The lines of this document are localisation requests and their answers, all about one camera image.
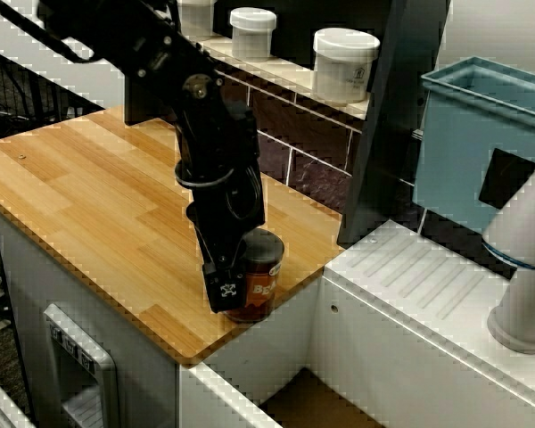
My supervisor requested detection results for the blue plastic bin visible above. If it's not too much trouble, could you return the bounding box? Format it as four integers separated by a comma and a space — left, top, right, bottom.
412, 55, 535, 237

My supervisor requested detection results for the white jar with logo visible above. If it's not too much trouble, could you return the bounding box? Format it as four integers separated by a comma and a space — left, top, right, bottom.
312, 27, 381, 106

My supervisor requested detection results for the black wire rack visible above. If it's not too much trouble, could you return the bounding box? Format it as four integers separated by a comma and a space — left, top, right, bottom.
0, 62, 103, 139

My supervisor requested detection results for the white toy sink unit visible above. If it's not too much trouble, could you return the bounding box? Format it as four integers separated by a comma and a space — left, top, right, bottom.
0, 209, 535, 428

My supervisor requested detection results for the tall black post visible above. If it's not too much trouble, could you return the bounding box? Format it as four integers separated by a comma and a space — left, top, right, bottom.
338, 0, 451, 244

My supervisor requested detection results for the toy beans can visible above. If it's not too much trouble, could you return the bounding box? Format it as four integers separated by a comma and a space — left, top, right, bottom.
225, 229, 286, 325

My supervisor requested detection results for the dark tiled backsplash with shelf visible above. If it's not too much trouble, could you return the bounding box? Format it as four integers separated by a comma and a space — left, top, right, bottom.
195, 37, 424, 233

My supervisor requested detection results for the silver metal rail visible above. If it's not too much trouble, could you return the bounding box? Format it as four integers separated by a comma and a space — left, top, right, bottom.
0, 365, 37, 428

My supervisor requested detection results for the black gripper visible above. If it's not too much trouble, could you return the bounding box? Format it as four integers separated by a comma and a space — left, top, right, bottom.
174, 160, 268, 316

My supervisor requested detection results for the white toy faucet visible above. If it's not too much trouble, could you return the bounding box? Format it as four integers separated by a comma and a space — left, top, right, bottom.
481, 142, 535, 356

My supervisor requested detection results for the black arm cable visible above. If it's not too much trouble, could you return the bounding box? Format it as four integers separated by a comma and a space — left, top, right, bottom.
0, 0, 95, 64

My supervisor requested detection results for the grey toy appliance panel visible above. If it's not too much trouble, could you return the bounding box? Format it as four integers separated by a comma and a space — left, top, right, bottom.
43, 302, 119, 428

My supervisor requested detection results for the plain white lidded jar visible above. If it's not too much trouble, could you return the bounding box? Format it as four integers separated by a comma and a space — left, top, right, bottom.
229, 7, 277, 62
177, 0, 216, 39

